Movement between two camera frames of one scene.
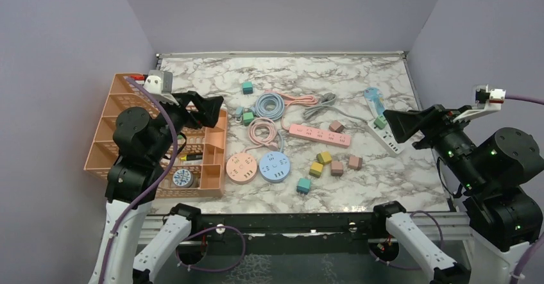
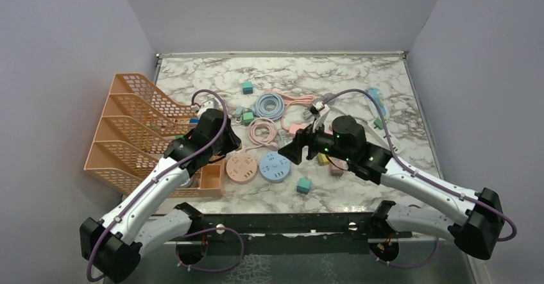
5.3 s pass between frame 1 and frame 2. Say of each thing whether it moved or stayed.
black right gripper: moved
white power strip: stayed
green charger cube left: stayed
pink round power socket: stayed
